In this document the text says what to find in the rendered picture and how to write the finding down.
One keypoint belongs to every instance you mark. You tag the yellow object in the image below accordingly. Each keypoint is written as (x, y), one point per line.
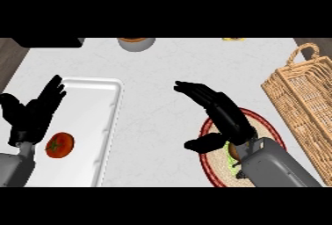
(234, 38)

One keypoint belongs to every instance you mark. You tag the black appliance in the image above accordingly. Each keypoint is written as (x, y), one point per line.
(48, 42)

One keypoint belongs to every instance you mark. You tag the wicker basket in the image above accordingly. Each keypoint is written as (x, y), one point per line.
(305, 117)

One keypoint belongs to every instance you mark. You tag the round beige red-rimmed placemat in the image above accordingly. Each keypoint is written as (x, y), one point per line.
(216, 167)

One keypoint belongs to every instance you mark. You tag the grey cup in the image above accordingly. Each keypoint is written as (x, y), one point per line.
(136, 44)

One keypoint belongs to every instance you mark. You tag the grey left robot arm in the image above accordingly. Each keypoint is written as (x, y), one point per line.
(17, 165)

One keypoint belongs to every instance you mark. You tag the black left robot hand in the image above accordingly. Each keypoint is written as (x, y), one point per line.
(38, 110)

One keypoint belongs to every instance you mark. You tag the red tomato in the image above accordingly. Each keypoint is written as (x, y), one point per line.
(60, 145)

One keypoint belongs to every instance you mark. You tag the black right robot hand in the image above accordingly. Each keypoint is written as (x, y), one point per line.
(221, 114)

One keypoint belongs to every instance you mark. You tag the white rectangular tray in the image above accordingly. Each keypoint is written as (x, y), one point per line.
(82, 132)

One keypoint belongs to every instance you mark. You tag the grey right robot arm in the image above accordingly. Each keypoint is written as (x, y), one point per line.
(275, 164)

